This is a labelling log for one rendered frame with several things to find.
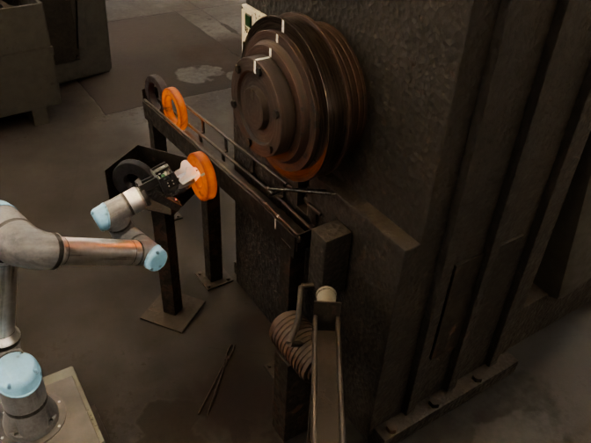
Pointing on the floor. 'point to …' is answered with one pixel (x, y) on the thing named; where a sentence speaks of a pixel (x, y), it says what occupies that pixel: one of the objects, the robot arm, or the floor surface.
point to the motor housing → (291, 376)
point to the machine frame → (436, 193)
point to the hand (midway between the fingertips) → (200, 170)
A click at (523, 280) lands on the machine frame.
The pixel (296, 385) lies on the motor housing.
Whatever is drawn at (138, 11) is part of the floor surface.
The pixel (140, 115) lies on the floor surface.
